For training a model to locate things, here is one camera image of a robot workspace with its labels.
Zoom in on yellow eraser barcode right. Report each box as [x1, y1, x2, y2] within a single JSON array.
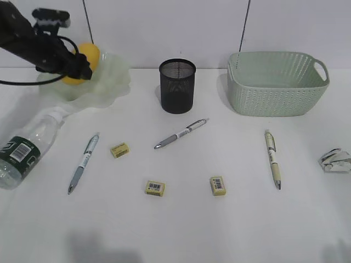
[[210, 176, 227, 196]]

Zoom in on translucent green wavy plate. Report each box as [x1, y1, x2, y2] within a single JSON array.
[[39, 52, 131, 114]]

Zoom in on waste paper ball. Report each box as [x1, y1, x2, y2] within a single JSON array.
[[318, 148, 350, 174]]

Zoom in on yellow mango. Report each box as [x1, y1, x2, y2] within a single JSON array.
[[61, 42, 100, 85]]

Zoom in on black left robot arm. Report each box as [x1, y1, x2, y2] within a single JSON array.
[[1, 1, 93, 86]]

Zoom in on grey white pen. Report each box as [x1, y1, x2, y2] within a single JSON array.
[[154, 118, 209, 150]]

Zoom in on black wall cable right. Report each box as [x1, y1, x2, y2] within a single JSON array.
[[237, 0, 252, 53]]

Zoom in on black mesh pen holder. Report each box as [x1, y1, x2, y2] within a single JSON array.
[[158, 58, 196, 114]]

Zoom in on beige white pen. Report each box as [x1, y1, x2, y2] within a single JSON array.
[[264, 130, 281, 190]]

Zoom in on black wall cable left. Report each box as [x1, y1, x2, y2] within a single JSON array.
[[82, 0, 95, 44]]

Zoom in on clear water bottle green label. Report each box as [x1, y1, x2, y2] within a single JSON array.
[[1, 107, 69, 190]]

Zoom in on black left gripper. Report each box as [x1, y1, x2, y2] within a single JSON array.
[[36, 34, 93, 80]]

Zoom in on green plastic woven basket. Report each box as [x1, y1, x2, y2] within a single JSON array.
[[227, 52, 330, 117]]

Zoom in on black wall cable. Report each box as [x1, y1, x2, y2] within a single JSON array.
[[237, 0, 252, 53], [82, 0, 95, 44]]

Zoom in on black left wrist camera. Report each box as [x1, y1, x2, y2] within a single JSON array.
[[32, 8, 71, 35]]

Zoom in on yellow eraser barcode middle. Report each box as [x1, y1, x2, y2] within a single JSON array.
[[145, 180, 166, 197]]

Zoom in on grey blue pen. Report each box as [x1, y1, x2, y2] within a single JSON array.
[[67, 133, 100, 195]]

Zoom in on yellow eraser barcode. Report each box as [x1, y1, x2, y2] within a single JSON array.
[[210, 176, 227, 196], [145, 180, 166, 197]]

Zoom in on yellow eraser upper left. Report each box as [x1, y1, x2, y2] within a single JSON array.
[[110, 142, 129, 158]]

